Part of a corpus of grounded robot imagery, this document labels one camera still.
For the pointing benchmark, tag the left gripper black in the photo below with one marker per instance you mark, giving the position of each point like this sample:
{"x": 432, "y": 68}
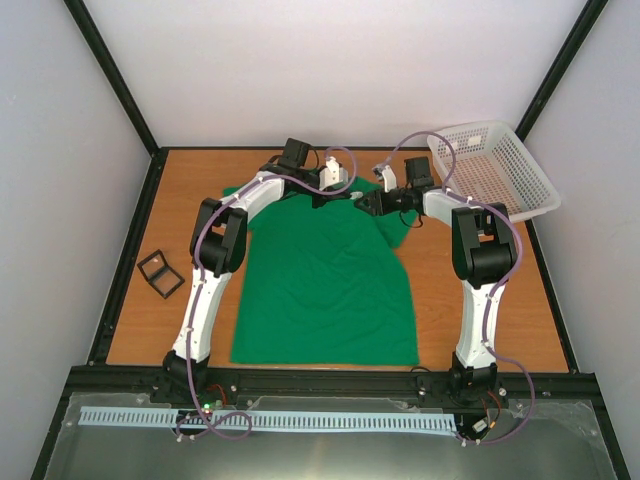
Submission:
{"x": 322, "y": 197}

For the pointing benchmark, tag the black frame post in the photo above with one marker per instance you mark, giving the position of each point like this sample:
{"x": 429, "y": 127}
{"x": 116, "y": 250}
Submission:
{"x": 579, "y": 32}
{"x": 100, "y": 51}

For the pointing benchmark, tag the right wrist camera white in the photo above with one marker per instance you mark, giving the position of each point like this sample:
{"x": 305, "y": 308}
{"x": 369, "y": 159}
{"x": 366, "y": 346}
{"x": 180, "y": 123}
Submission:
{"x": 385, "y": 174}

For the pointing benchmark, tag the black aluminium rail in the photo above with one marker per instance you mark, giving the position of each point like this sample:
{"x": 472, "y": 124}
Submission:
{"x": 239, "y": 385}

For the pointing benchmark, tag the right black frame post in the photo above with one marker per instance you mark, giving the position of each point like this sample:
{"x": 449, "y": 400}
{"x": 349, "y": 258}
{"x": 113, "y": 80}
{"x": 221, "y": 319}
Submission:
{"x": 579, "y": 32}

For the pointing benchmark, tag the green t-shirt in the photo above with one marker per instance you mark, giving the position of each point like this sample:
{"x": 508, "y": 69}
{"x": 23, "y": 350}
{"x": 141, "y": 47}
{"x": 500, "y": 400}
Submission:
{"x": 325, "y": 286}

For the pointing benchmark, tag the light blue cable duct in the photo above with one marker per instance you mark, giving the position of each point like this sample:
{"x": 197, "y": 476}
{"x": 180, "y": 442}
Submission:
{"x": 272, "y": 421}

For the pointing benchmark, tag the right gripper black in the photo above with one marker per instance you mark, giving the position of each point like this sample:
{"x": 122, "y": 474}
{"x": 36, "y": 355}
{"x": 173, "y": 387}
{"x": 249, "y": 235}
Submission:
{"x": 377, "y": 204}

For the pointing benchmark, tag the white perforated plastic basket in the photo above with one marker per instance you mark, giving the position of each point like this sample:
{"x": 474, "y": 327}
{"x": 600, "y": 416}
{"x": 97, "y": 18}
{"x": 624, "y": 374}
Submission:
{"x": 487, "y": 161}

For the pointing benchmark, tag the black open brooch box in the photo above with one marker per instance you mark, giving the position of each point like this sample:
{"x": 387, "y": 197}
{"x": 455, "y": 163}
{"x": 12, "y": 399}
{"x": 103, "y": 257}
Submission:
{"x": 159, "y": 274}

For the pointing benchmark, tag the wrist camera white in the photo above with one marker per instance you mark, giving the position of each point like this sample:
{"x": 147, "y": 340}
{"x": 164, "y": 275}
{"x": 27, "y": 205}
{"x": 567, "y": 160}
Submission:
{"x": 385, "y": 174}
{"x": 332, "y": 175}

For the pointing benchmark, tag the left black frame post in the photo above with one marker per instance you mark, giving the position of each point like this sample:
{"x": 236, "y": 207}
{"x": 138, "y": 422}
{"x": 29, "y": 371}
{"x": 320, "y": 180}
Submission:
{"x": 100, "y": 51}

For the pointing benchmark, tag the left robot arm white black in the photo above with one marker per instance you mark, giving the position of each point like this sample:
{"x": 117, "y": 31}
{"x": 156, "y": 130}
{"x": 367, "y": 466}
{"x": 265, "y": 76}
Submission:
{"x": 219, "y": 244}

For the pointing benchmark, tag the small circuit board with led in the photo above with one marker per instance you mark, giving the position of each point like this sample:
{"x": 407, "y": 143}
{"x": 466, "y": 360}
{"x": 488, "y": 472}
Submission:
{"x": 212, "y": 398}

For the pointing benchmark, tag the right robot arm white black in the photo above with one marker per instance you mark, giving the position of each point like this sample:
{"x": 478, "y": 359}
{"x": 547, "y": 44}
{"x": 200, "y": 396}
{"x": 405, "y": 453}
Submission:
{"x": 484, "y": 255}

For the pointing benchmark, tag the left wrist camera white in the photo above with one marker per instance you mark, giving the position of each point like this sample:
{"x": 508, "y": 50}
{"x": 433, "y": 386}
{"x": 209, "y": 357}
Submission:
{"x": 332, "y": 175}

